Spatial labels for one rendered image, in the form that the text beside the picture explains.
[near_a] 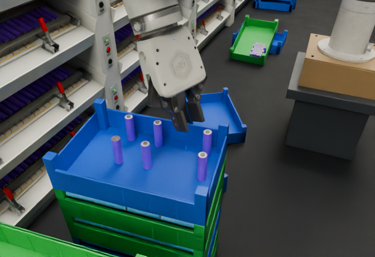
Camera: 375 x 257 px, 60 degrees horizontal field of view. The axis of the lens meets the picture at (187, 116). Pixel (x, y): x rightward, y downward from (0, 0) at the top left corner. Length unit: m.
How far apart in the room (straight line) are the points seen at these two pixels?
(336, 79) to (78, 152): 0.85
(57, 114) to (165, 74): 0.59
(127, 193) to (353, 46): 0.90
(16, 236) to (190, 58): 0.39
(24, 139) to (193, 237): 0.57
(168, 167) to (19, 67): 0.47
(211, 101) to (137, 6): 1.08
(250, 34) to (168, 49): 1.59
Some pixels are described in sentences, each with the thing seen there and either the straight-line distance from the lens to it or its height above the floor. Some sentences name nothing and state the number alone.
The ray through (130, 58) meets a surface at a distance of 1.31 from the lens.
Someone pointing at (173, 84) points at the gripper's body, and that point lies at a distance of 0.53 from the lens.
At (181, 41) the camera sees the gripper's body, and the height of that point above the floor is 0.66.
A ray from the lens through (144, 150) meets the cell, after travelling 0.63.
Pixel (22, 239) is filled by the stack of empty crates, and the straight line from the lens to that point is 0.60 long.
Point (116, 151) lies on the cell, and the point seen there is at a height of 0.44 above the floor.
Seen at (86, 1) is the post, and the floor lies 0.58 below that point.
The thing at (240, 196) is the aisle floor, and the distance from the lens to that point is 1.15.
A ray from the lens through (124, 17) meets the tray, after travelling 1.20.
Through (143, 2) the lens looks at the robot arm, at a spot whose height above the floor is 0.73.
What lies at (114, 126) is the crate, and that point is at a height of 0.41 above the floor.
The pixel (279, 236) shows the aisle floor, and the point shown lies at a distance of 1.09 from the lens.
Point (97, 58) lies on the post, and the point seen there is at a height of 0.39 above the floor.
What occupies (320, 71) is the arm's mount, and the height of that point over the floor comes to 0.35.
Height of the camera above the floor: 0.88
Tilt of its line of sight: 37 degrees down
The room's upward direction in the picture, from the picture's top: straight up
